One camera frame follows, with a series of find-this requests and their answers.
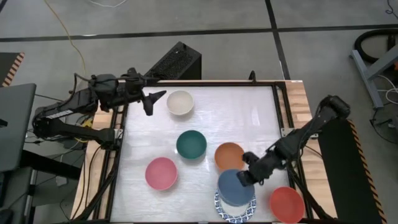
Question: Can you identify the red bowl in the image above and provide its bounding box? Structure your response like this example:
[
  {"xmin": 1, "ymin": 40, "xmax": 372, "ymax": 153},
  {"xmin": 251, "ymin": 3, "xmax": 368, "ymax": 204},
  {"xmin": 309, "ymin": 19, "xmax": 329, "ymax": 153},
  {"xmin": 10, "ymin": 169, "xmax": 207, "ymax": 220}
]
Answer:
[{"xmin": 269, "ymin": 186, "xmax": 306, "ymax": 224}]

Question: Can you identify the orange bowl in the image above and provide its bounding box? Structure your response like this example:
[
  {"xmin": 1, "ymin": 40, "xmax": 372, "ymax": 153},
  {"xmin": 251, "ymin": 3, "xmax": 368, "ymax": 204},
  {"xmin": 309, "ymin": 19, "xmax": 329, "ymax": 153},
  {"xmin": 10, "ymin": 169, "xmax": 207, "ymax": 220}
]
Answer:
[{"xmin": 214, "ymin": 142, "xmax": 247, "ymax": 172}]

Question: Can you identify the black hose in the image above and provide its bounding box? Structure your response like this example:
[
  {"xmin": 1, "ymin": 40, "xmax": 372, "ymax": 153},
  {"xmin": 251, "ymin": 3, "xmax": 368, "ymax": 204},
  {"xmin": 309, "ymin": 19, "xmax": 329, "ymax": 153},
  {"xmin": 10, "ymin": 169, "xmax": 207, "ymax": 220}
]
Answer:
[{"xmin": 354, "ymin": 28, "xmax": 398, "ymax": 65}]

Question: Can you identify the yellow cable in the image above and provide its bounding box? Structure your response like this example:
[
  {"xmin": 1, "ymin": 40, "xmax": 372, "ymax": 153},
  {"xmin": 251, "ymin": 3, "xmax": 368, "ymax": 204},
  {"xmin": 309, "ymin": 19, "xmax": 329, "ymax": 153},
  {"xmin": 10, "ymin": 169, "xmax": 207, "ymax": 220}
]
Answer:
[{"xmin": 43, "ymin": 0, "xmax": 87, "ymax": 77}]

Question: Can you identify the black floor cable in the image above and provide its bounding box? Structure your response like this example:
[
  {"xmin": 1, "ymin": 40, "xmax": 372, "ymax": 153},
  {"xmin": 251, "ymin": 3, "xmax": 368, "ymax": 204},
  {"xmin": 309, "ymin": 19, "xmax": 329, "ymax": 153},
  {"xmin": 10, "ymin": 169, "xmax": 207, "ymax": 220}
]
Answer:
[{"xmin": 34, "ymin": 91, "xmax": 68, "ymax": 103}]

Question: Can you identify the black computer tower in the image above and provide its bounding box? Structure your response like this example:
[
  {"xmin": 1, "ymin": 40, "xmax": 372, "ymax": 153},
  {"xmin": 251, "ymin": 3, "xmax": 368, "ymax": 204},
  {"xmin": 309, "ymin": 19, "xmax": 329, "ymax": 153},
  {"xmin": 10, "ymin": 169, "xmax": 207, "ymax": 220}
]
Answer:
[{"xmin": 139, "ymin": 41, "xmax": 202, "ymax": 81}]

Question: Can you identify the grey metal stand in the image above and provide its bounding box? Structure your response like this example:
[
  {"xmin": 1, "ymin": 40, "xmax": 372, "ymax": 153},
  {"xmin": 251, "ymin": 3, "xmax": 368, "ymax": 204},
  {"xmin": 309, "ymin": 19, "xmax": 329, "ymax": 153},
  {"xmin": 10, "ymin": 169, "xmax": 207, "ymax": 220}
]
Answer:
[{"xmin": 350, "ymin": 46, "xmax": 398, "ymax": 109}]

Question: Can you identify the hazard striped black mat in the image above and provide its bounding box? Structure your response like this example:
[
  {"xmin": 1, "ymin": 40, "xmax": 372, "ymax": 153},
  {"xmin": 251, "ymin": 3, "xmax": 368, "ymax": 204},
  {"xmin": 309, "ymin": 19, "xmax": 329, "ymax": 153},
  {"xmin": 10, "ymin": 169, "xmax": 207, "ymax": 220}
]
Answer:
[{"xmin": 0, "ymin": 52, "xmax": 25, "ymax": 88}]

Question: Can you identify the pink bowl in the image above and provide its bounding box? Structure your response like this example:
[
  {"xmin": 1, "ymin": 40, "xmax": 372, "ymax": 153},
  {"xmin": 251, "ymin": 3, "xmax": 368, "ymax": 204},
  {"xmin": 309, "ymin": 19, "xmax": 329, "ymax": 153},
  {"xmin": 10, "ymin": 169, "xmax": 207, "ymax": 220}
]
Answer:
[{"xmin": 144, "ymin": 156, "xmax": 178, "ymax": 191}]

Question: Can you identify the cream bowl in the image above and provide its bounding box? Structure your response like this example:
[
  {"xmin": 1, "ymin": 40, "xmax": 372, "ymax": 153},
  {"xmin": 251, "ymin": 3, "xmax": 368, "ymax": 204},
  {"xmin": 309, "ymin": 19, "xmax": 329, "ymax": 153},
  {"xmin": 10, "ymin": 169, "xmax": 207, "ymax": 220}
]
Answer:
[{"xmin": 166, "ymin": 90, "xmax": 195, "ymax": 116}]

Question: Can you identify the black metal table frame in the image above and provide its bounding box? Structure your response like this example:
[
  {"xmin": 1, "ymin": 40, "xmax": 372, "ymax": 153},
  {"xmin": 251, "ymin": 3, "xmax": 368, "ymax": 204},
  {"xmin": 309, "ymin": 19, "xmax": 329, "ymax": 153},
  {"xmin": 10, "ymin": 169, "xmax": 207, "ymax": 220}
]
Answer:
[{"xmin": 74, "ymin": 79, "xmax": 330, "ymax": 224}]

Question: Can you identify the hazard striped black platform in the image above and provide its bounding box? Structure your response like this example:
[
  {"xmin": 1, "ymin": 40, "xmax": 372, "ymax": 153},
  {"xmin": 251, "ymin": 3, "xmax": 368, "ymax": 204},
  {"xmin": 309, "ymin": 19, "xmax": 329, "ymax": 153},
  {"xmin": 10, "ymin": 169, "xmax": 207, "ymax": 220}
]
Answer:
[{"xmin": 317, "ymin": 117, "xmax": 388, "ymax": 224}]

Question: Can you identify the white cable bundle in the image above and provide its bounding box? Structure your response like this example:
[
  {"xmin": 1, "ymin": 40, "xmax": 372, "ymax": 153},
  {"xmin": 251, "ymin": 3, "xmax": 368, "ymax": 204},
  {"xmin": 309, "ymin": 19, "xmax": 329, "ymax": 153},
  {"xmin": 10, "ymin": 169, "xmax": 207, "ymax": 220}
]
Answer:
[{"xmin": 376, "ymin": 74, "xmax": 398, "ymax": 105}]

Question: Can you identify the grey monitor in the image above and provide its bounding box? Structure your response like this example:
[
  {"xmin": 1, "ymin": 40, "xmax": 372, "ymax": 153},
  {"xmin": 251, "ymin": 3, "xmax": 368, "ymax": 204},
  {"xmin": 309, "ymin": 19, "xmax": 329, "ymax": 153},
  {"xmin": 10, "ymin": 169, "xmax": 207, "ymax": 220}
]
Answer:
[{"xmin": 0, "ymin": 83, "xmax": 37, "ymax": 172}]

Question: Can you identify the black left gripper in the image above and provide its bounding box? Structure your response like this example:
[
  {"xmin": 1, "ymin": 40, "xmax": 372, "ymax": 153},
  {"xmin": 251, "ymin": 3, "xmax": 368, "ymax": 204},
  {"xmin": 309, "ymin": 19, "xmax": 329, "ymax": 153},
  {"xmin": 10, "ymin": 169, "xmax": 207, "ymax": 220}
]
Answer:
[{"xmin": 113, "ymin": 67, "xmax": 167, "ymax": 116}]

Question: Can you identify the white floor cable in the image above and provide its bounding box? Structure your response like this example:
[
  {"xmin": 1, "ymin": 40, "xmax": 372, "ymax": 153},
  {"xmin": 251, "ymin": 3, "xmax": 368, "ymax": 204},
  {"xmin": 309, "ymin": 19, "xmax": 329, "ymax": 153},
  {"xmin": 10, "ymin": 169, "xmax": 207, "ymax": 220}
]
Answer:
[{"xmin": 86, "ymin": 0, "xmax": 128, "ymax": 9}]

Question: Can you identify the black cable loop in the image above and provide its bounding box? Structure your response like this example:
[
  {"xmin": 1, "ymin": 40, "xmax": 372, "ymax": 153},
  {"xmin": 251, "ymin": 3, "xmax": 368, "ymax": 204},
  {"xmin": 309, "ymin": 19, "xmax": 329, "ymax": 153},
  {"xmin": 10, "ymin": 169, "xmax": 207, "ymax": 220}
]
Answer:
[{"xmin": 369, "ymin": 102, "xmax": 398, "ymax": 146}]

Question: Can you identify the green bowl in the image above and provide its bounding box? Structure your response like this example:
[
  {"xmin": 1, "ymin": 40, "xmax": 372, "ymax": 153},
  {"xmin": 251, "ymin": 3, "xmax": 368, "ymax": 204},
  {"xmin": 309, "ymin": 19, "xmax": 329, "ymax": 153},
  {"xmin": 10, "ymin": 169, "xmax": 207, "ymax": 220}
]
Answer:
[{"xmin": 175, "ymin": 129, "xmax": 208, "ymax": 161}]

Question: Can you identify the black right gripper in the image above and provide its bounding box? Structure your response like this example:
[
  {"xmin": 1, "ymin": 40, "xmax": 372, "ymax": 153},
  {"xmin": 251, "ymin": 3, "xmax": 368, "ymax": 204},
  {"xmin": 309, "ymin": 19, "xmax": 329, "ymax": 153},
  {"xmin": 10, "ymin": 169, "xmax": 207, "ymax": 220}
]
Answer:
[{"xmin": 236, "ymin": 151, "xmax": 282, "ymax": 187}]

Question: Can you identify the blue patterned paper bowl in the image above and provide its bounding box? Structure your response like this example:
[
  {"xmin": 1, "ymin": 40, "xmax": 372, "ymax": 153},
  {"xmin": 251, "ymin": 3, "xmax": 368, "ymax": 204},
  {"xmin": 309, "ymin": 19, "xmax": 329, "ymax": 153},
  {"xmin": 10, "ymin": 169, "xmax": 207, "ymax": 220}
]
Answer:
[{"xmin": 213, "ymin": 189, "xmax": 257, "ymax": 224}]

